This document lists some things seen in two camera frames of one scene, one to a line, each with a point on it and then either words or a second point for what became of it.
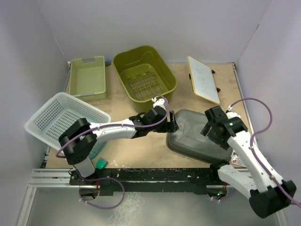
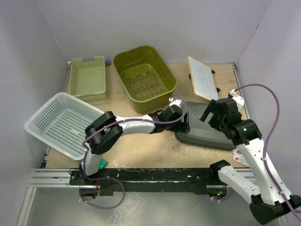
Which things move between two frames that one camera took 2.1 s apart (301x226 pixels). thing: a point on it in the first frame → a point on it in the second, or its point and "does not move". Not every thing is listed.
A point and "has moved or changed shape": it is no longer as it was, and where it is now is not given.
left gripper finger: x=172 y=117 → x=186 y=118
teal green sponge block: x=101 y=163 does not move
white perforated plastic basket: x=57 y=115 does not move
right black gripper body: x=221 y=142 → x=223 y=124
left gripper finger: x=174 y=126 → x=185 y=127
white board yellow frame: x=202 y=80 does not move
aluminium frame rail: x=46 y=178 does not move
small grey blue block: x=108 y=60 does not move
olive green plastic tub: x=145 y=74 does not move
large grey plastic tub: x=188 y=141 has moved or changed shape
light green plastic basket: x=88 y=80 does not move
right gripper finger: x=212 y=133 → x=214 y=121
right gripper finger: x=205 y=129 → x=209 y=109
